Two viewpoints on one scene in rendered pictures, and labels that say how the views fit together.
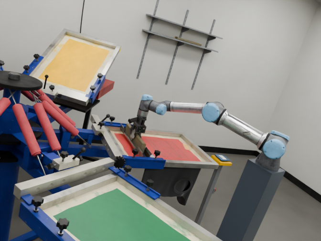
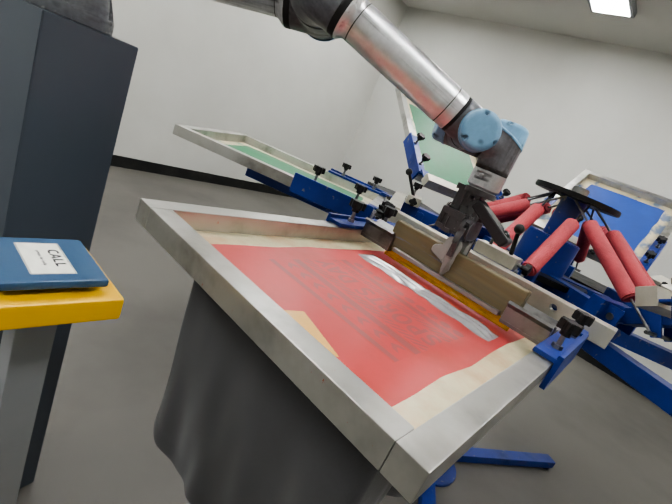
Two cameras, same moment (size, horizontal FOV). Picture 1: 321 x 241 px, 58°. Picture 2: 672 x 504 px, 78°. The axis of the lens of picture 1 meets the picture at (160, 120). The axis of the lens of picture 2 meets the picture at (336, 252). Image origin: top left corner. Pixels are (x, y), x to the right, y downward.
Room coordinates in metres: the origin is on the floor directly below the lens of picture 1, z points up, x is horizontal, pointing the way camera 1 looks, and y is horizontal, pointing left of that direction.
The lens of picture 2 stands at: (2.76, -0.49, 1.22)
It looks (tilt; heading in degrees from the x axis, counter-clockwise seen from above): 16 degrees down; 155
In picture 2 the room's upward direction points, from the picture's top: 23 degrees clockwise
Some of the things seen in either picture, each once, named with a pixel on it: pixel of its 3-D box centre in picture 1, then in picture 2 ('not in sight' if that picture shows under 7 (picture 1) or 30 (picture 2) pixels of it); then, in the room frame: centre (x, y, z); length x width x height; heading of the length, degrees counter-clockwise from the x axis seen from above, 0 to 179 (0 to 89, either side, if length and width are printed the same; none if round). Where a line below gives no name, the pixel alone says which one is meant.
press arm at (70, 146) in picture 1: (102, 151); not in sight; (1.89, 0.34, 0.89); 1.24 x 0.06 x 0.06; 120
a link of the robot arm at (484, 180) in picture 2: (143, 113); (485, 181); (1.98, 0.13, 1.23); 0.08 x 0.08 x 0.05
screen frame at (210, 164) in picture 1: (158, 146); (395, 289); (2.10, -0.04, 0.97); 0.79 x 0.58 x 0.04; 120
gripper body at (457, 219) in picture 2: (140, 123); (466, 213); (1.97, 0.13, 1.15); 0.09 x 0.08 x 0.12; 30
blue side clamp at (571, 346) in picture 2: (119, 127); (557, 351); (2.22, 0.31, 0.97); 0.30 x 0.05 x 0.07; 120
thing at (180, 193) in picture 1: (166, 180); not in sight; (1.97, -0.18, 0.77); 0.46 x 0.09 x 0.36; 120
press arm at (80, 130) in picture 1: (88, 134); not in sight; (1.82, 0.45, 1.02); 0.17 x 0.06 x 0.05; 120
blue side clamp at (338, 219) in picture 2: (143, 161); (363, 232); (1.74, 0.03, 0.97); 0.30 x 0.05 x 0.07; 120
